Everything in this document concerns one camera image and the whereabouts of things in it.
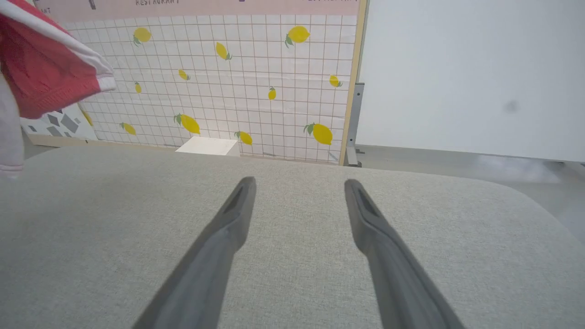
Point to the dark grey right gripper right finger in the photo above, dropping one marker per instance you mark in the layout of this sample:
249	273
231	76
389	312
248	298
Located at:
393	269

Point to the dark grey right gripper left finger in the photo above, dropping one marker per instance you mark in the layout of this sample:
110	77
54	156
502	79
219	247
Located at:
215	260

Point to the red garment with white trim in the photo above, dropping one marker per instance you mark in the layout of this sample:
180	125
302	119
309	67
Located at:
41	73

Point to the white box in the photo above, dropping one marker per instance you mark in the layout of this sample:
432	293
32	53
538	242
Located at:
208	146

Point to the lemon print grid backdrop panel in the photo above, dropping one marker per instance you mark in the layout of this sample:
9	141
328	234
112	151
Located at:
256	68

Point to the grey geometric print panel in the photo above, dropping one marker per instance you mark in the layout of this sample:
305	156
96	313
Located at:
64	125

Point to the grey metal support post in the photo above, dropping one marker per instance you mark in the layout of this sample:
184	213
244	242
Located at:
354	123

